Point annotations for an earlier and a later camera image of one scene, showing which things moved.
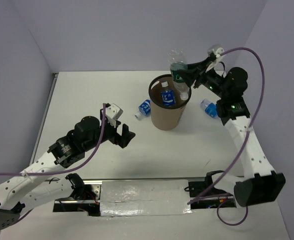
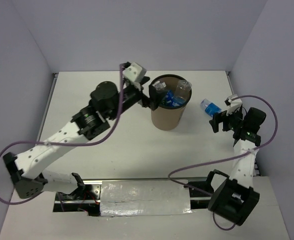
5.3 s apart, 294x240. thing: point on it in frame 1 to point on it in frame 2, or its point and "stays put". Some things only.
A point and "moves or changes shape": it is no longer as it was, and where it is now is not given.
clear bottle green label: (178, 69) moves or changes shape
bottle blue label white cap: (144, 110) to (159, 85)
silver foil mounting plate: (144, 197) stays put
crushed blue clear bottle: (210, 108) stays put
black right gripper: (193, 71) to (222, 116)
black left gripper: (116, 138) to (153, 100)
